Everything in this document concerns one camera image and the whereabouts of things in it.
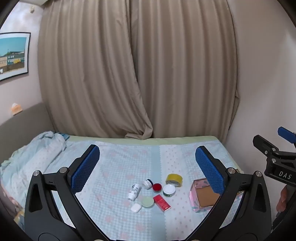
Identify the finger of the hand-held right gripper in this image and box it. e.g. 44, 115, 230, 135
253, 135, 281, 160
277, 126, 296, 151

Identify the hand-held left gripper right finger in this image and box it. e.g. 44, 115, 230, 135
185, 146, 271, 241

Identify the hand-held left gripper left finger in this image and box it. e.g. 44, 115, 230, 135
24, 144, 109, 241

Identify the pink cardboard box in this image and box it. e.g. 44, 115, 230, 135
189, 178, 244, 213

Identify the yellow tape roll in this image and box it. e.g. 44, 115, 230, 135
166, 174, 183, 187

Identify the white lid jar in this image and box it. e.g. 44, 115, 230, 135
162, 184, 176, 197

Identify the white pill bottle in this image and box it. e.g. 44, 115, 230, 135
128, 184, 142, 201

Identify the red rectangular box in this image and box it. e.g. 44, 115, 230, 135
153, 195, 171, 212

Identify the pale green round lid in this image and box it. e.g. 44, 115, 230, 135
142, 196, 155, 209

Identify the person's right hand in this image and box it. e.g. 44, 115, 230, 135
276, 185, 289, 212

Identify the blue pink printed bed sheet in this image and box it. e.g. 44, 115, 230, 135
0, 137, 244, 241

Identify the crumpled light blue blanket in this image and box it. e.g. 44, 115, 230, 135
0, 131, 70, 200

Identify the pale green mattress cover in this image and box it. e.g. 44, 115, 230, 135
66, 135, 221, 147

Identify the grey padded headboard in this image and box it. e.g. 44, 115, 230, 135
0, 102, 56, 164

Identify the orange tissue box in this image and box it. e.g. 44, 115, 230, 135
11, 103, 23, 116

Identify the beige curtain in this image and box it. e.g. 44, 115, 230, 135
38, 0, 153, 140
125, 0, 240, 140

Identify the framed wall poster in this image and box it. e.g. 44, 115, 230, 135
0, 32, 31, 81

